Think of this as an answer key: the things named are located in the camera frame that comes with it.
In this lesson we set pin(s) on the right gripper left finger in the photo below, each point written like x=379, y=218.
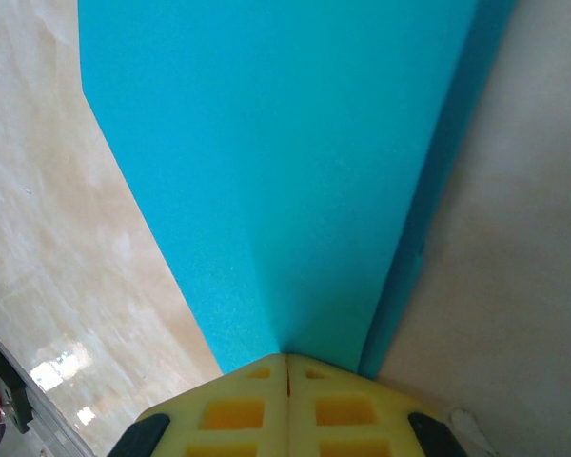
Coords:
x=238, y=414

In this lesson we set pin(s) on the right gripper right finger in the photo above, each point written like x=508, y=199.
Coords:
x=342, y=414

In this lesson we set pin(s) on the long aluminium mounting rail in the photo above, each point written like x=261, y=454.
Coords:
x=47, y=419

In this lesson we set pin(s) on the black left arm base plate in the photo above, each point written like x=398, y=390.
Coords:
x=9, y=395

